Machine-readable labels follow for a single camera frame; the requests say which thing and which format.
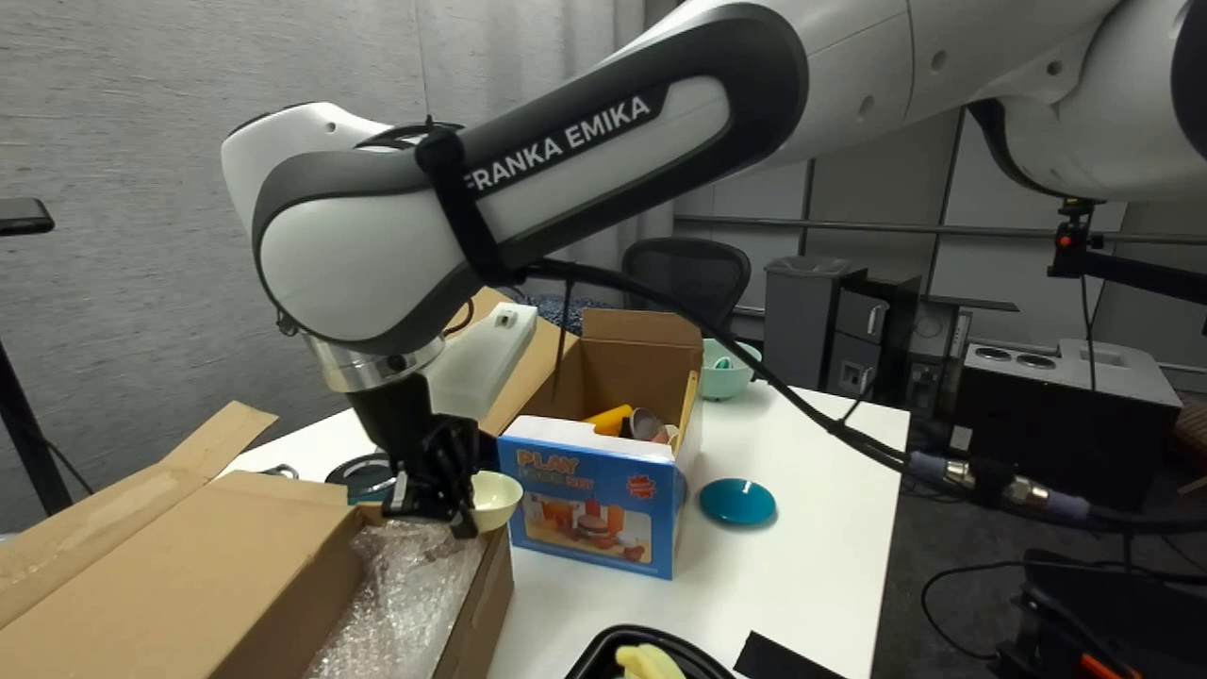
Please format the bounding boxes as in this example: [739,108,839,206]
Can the white bowl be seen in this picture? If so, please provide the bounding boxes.
[470,470,526,533]

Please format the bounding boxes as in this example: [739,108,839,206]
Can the play food toy box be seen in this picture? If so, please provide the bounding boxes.
[490,309,703,578]

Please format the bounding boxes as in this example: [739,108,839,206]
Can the clear bubble wrap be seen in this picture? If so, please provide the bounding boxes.
[306,520,488,679]

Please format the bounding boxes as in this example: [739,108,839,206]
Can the yellow toy banana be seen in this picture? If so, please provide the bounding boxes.
[616,645,685,679]

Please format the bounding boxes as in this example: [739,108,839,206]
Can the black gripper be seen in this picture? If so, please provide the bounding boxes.
[350,372,482,539]

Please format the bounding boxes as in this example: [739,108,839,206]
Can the black office chair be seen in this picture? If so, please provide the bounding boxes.
[624,239,751,325]

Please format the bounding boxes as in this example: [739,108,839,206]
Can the black tape roll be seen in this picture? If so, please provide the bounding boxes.
[330,451,394,504]

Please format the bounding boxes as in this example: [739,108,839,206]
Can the black equipment case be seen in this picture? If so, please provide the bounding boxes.
[953,338,1181,504]

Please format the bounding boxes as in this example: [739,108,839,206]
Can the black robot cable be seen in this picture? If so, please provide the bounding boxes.
[513,255,1207,539]

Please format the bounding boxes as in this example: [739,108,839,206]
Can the teal round lid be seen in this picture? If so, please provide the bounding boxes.
[698,479,777,529]

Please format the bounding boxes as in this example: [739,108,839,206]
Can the black camera tripod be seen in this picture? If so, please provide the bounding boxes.
[0,195,72,511]

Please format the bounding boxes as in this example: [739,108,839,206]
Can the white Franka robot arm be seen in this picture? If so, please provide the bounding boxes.
[221,0,1207,539]

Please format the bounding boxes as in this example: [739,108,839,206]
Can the black plastic tray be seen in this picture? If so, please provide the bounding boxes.
[565,625,731,679]

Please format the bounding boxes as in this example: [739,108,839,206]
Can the large brown cardboard box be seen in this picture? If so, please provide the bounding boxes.
[0,405,513,679]

